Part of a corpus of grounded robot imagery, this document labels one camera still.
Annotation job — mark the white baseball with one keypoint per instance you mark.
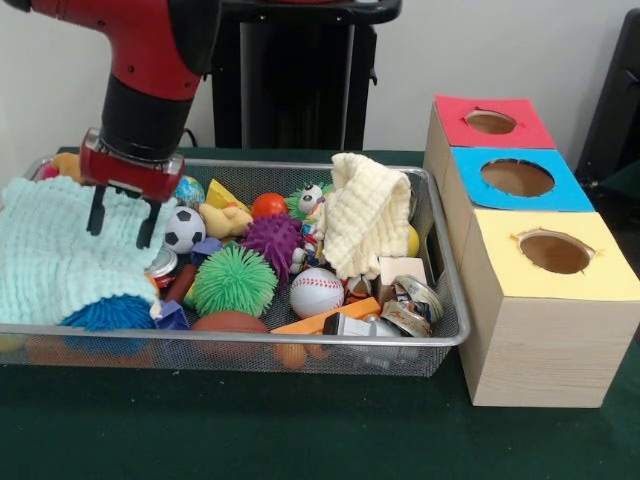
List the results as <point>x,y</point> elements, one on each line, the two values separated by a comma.
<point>316,294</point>

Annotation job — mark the cream knitted cloth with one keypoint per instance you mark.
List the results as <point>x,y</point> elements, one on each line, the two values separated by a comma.
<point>365,215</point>

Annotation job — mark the orange plastic block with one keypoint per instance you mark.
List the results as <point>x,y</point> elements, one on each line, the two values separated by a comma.
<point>360,306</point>

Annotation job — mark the wooden cube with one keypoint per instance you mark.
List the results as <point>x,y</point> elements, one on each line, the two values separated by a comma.
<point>405,270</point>

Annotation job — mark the black white soccer ball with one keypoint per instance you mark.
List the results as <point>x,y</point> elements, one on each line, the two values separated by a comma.
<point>184,230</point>

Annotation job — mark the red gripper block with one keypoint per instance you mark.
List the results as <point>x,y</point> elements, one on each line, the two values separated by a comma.
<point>130,175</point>

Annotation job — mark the green spiky monster toy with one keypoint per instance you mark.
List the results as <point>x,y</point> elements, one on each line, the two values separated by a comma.
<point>300,200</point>

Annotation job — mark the black upright stand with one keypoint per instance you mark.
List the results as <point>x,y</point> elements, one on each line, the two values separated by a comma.
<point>615,100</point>

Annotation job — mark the purple spiky monster toy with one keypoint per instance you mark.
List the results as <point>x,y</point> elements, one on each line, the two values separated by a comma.
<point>272,240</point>

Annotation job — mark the green spiky ball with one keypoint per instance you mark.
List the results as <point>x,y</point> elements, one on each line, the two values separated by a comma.
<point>232,282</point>

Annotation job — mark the light blue knitted cloth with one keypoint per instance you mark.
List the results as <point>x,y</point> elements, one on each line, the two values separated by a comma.
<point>45,265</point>

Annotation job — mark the crushed silver can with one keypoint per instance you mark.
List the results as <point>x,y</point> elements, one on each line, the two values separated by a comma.
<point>410,310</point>

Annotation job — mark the shallow mesh bin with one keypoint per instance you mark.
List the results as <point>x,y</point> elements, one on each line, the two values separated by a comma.
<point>250,170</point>

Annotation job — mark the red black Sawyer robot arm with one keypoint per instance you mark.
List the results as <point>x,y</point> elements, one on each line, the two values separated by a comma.
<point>150,60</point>

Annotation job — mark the wooden box with three holes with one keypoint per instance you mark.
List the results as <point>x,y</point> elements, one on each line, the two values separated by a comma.
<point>540,350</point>

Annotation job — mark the small globe ball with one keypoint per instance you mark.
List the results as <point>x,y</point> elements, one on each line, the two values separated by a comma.
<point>192,192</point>

